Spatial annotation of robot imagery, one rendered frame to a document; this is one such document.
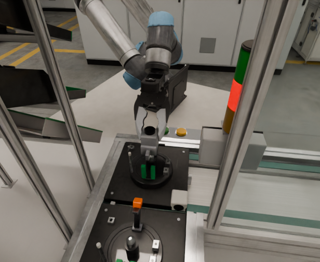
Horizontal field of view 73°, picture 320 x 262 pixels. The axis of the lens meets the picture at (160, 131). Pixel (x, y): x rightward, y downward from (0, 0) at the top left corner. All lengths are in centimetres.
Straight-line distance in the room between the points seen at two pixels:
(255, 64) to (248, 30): 331
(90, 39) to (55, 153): 306
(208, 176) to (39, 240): 56
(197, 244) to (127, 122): 68
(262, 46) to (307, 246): 55
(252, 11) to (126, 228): 331
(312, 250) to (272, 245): 10
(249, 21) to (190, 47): 87
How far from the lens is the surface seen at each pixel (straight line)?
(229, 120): 40
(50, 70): 54
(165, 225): 62
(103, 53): 393
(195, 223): 65
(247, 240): 69
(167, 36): 66
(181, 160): 75
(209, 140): 43
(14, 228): 86
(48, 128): 59
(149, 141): 59
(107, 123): 111
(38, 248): 79
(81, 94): 67
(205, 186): 76
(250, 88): 34
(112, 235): 59
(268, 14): 31
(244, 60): 35
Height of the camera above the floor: 152
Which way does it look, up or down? 40 degrees down
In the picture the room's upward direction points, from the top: straight up
